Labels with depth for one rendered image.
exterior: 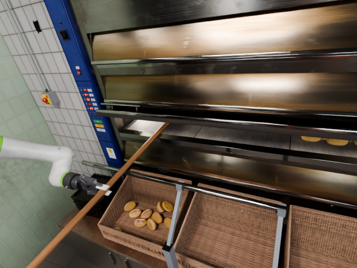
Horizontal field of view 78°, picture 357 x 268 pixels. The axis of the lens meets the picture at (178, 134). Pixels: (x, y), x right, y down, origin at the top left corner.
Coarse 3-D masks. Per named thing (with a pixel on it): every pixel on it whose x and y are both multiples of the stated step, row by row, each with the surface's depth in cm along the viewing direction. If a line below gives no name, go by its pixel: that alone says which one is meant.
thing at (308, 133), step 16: (96, 112) 147; (144, 112) 140; (160, 112) 137; (176, 112) 135; (192, 112) 133; (208, 112) 131; (240, 128) 106; (256, 128) 102; (272, 128) 99; (352, 128) 93
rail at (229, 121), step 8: (104, 112) 144; (112, 112) 140; (120, 112) 137; (128, 112) 134; (136, 112) 132; (192, 120) 116; (200, 120) 114; (208, 120) 112; (216, 120) 110; (224, 120) 108; (232, 120) 107; (240, 120) 106; (280, 128) 98; (288, 128) 96; (296, 128) 95; (304, 128) 93; (312, 128) 92; (320, 128) 90; (328, 128) 89; (336, 128) 89; (344, 128) 88
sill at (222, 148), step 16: (176, 144) 150; (192, 144) 144; (208, 144) 139; (224, 144) 136; (240, 144) 134; (288, 160) 120; (304, 160) 116; (320, 160) 112; (336, 160) 110; (352, 160) 108
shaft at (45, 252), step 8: (160, 128) 160; (152, 136) 151; (144, 144) 144; (136, 152) 137; (120, 176) 123; (112, 184) 117; (104, 192) 112; (96, 200) 108; (88, 208) 104; (80, 216) 100; (72, 224) 97; (64, 232) 93; (56, 240) 90; (48, 248) 88; (40, 256) 85; (32, 264) 82
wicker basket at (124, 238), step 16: (128, 176) 178; (160, 176) 170; (128, 192) 182; (144, 192) 183; (160, 192) 176; (176, 192) 168; (112, 208) 165; (144, 208) 178; (112, 224) 167; (128, 224) 167; (160, 224) 162; (176, 224) 140; (112, 240) 157; (128, 240) 155; (144, 240) 137; (160, 240) 151; (160, 256) 140
